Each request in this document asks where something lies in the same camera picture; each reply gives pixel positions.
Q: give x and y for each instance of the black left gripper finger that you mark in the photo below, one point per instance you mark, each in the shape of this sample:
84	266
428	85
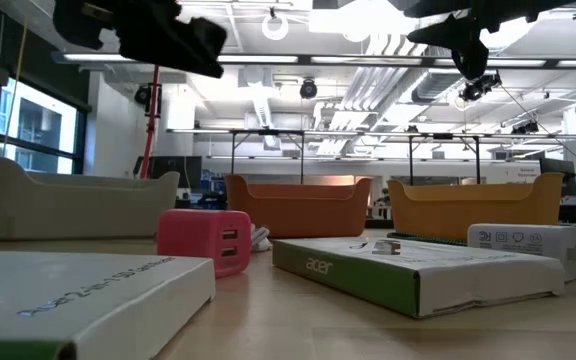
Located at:
208	47

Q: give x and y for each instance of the pink USB wall charger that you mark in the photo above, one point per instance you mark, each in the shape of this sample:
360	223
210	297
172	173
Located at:
188	240

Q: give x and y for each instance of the white Acer card reader box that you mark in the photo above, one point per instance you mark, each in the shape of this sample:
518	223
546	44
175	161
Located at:
418	270
93	290

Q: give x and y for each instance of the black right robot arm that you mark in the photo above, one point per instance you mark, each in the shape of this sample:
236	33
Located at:
518	5

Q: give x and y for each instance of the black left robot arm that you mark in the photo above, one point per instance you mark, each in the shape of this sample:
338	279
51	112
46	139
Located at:
68	25

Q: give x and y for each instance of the yellow plastic bin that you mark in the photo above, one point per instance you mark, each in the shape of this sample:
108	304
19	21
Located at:
468	215

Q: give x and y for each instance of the orange plastic bin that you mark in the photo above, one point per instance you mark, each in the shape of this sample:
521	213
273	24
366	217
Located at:
298	215

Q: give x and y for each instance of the pale plastic bin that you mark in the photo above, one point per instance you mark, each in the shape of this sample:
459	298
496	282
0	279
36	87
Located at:
68	210

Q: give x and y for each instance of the long ceiling light bar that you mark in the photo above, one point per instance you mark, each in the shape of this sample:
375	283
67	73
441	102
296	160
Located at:
258	59

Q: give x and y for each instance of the red pole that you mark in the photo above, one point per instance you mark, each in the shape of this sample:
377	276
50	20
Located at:
150	135

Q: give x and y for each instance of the round black ceiling fixture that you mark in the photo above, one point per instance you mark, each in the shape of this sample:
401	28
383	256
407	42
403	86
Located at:
308	90

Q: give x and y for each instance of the black computer monitor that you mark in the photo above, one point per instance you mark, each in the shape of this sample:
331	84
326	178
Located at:
558	175
178	172

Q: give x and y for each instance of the green flat strip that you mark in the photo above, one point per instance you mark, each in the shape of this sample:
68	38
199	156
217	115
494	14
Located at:
428	239

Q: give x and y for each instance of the white power adapter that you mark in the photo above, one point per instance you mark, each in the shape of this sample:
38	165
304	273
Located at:
528	242

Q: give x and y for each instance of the black ceiling camera cluster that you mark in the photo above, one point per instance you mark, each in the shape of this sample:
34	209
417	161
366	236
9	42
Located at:
473	92

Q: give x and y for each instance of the black metal frame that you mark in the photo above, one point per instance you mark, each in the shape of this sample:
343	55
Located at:
268	132
443	136

